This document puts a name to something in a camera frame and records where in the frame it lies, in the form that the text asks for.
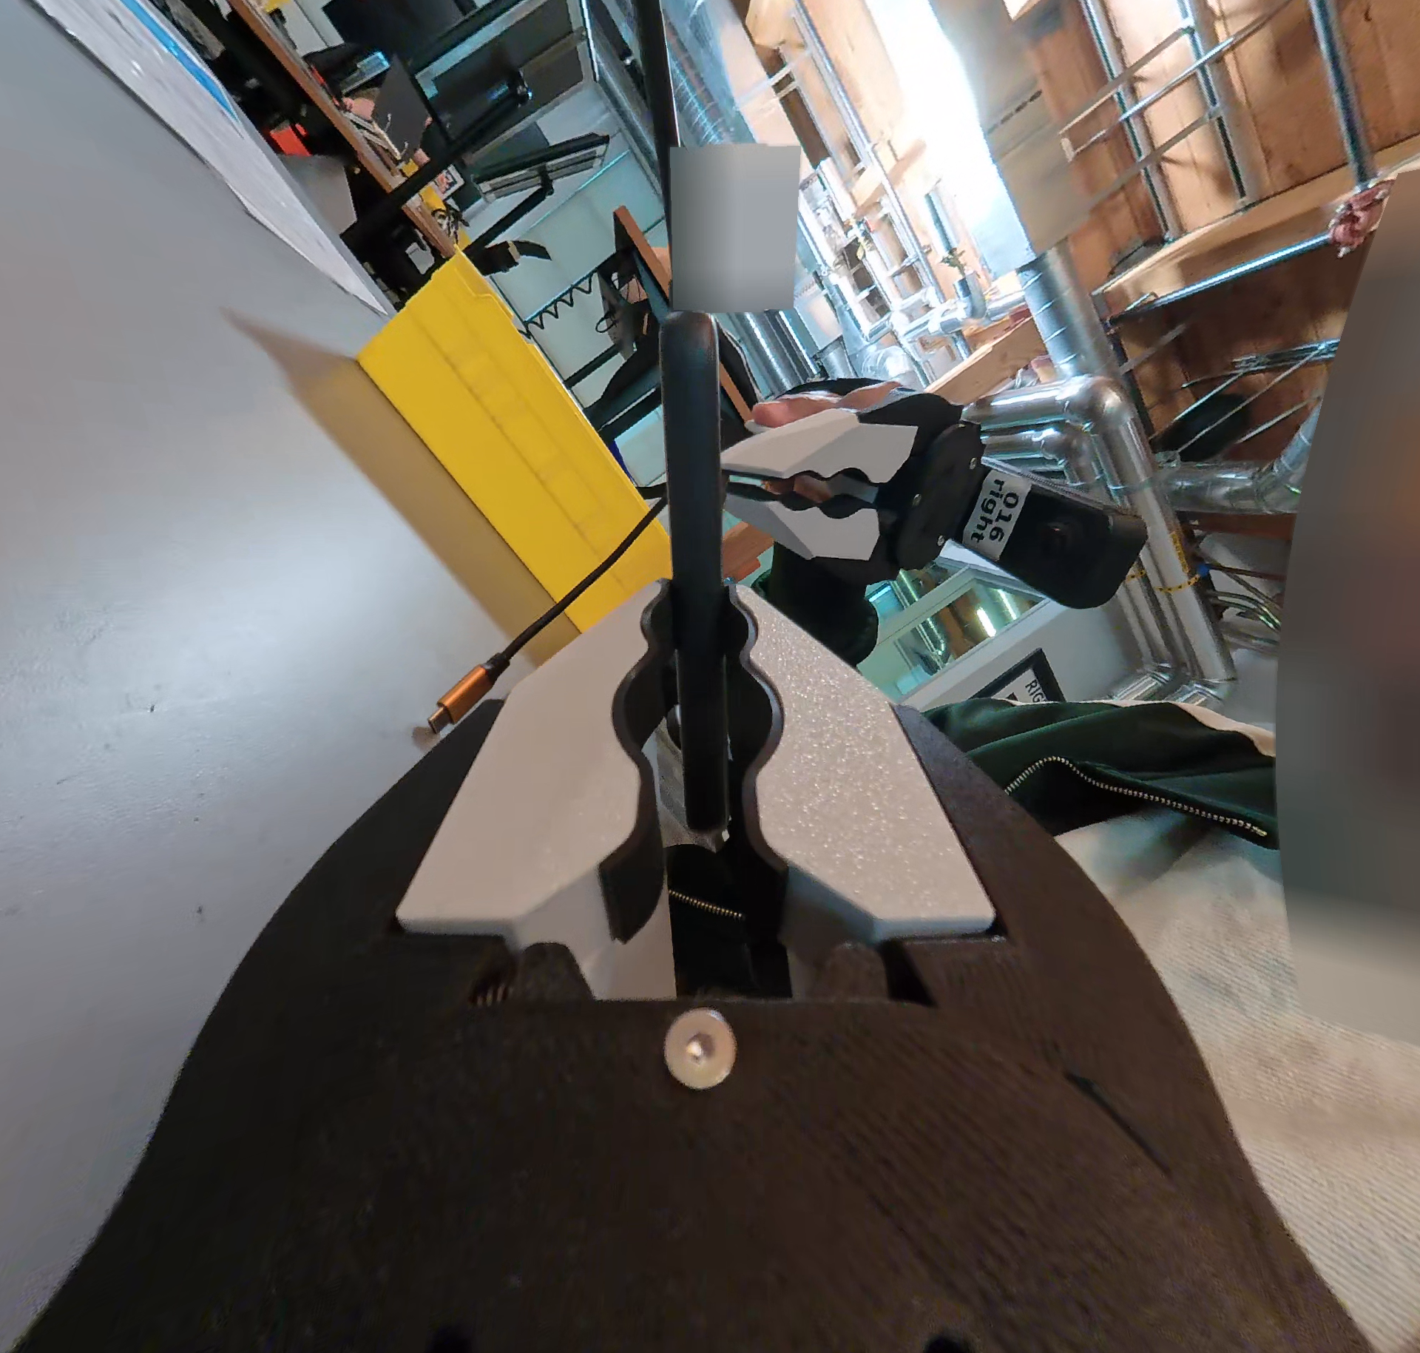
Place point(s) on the black usb hub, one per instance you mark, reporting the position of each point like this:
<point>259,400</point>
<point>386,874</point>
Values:
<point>697,555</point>

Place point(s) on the person's dark green jacket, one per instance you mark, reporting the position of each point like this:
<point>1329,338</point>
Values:
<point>1110,755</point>

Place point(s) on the wooden workbench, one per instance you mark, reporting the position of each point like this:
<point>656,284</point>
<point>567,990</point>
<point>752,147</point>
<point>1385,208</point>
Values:
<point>289,77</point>

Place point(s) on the person's right forearm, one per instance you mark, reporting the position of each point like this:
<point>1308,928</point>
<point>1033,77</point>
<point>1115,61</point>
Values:
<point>822,611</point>

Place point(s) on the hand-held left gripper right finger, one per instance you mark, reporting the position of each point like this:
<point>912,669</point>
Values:
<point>866,822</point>

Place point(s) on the grey desk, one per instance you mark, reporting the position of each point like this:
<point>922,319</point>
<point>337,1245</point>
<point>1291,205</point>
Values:
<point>167,600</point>

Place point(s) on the person's cream sweater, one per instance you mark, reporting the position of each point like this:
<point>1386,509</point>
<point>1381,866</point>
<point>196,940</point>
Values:
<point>1199,910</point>

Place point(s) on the spiral metal duct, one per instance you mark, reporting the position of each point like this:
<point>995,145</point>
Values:
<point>689,33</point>

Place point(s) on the steel pipe frame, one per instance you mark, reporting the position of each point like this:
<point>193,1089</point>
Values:
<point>1321,66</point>

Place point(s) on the wooden table black legs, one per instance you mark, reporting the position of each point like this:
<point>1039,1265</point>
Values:
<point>638,265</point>

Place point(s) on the white paper sheet blue border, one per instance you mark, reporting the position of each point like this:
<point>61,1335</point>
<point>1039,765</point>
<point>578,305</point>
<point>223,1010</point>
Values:
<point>167,77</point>

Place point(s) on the wooden beam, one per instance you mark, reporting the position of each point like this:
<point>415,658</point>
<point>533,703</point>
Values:
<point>999,361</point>

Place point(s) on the black computer monitor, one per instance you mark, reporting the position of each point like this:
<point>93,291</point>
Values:
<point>500,55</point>

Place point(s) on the yellow plastic bin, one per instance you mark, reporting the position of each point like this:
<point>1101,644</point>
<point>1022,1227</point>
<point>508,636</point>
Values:
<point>500,433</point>

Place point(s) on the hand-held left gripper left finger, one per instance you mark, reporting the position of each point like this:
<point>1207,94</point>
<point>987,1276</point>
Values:
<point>533,799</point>

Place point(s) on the person's right hand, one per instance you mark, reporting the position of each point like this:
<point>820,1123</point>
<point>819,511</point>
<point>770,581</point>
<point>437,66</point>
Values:
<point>793,413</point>

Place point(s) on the silver insulated pipes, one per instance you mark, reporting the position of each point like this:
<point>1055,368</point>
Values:
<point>1110,433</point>

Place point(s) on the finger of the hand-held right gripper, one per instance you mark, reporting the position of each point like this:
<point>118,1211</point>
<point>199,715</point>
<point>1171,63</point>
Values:
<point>822,446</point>
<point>833,527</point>

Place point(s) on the black framed sign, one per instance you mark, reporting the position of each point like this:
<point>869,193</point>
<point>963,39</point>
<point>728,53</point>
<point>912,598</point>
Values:
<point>1026,679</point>

